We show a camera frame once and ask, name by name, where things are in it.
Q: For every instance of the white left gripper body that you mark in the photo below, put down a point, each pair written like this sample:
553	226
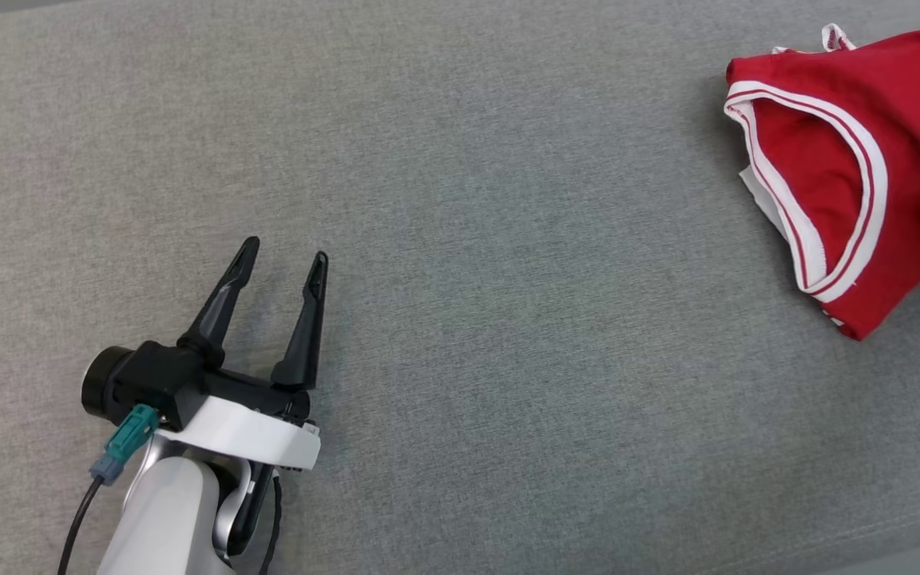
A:
252	435

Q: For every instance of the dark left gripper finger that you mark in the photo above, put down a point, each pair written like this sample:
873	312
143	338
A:
304	335
216	319

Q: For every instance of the red basketball jersey white trim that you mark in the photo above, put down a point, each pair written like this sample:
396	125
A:
907	176

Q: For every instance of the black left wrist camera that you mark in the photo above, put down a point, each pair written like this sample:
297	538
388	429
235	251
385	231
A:
164	383

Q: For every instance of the teal left camera connector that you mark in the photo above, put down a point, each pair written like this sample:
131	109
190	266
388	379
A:
128	439

